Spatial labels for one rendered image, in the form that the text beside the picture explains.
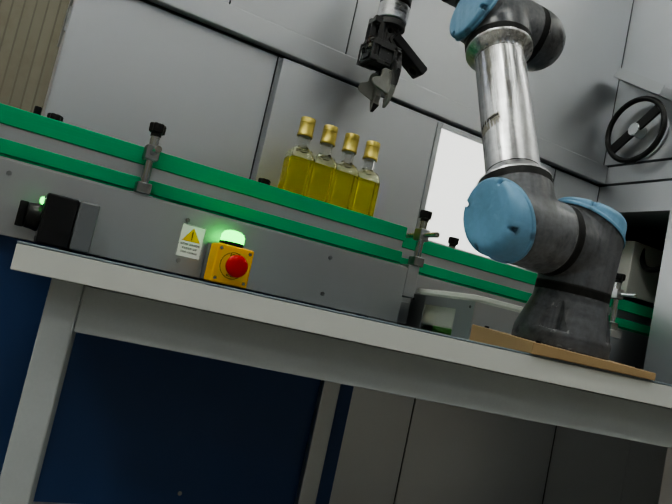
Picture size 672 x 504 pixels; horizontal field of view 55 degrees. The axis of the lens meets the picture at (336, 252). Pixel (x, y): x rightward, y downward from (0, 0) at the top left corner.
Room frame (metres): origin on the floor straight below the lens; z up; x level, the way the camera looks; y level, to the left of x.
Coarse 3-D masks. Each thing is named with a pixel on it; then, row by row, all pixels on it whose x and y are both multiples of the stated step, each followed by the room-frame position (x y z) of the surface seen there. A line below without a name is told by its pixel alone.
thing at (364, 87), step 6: (360, 84) 1.52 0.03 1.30; (366, 84) 1.53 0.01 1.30; (372, 84) 1.53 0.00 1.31; (360, 90) 1.53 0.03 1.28; (366, 90) 1.53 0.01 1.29; (372, 90) 1.54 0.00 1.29; (378, 90) 1.53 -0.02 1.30; (366, 96) 1.53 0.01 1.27; (372, 96) 1.54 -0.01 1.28; (378, 96) 1.53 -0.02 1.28; (372, 102) 1.54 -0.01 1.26; (378, 102) 1.54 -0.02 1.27; (372, 108) 1.54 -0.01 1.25
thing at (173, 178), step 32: (0, 128) 1.06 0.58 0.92; (32, 128) 1.07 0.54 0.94; (64, 128) 1.09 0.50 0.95; (32, 160) 1.08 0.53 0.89; (64, 160) 1.10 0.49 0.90; (96, 160) 1.12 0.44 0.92; (128, 160) 1.15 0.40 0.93; (160, 160) 1.17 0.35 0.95; (160, 192) 1.18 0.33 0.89; (192, 192) 1.20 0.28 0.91; (224, 192) 1.23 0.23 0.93; (256, 192) 1.26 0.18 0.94; (288, 192) 1.28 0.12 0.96; (288, 224) 1.29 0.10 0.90; (320, 224) 1.33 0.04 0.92; (352, 224) 1.36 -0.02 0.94; (384, 224) 1.39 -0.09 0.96; (384, 256) 1.40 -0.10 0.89
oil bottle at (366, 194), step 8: (360, 176) 1.48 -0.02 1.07; (368, 176) 1.49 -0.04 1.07; (376, 176) 1.50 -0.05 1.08; (360, 184) 1.48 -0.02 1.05; (368, 184) 1.49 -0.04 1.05; (376, 184) 1.50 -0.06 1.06; (360, 192) 1.48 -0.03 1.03; (368, 192) 1.49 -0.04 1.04; (376, 192) 1.50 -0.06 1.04; (360, 200) 1.48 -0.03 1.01; (368, 200) 1.49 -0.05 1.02; (352, 208) 1.48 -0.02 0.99; (360, 208) 1.49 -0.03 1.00; (368, 208) 1.49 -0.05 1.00
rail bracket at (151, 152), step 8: (152, 128) 1.14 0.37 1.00; (160, 128) 1.14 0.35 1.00; (152, 136) 1.14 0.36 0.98; (160, 136) 1.15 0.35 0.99; (152, 144) 1.14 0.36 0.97; (144, 152) 1.14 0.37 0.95; (152, 152) 1.12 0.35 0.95; (152, 160) 1.14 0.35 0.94; (144, 168) 1.14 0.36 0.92; (152, 168) 1.15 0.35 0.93; (144, 176) 1.14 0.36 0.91; (136, 184) 1.14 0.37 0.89; (144, 184) 1.14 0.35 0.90; (136, 192) 1.14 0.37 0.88; (144, 192) 1.14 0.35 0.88
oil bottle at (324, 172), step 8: (320, 160) 1.43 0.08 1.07; (328, 160) 1.44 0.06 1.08; (320, 168) 1.43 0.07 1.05; (328, 168) 1.44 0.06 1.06; (336, 168) 1.45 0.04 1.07; (312, 176) 1.43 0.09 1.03; (320, 176) 1.43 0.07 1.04; (328, 176) 1.44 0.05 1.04; (312, 184) 1.43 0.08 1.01; (320, 184) 1.43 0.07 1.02; (328, 184) 1.44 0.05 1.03; (312, 192) 1.43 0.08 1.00; (320, 192) 1.44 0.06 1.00; (328, 192) 1.44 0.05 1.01; (320, 200) 1.44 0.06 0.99; (328, 200) 1.45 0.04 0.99
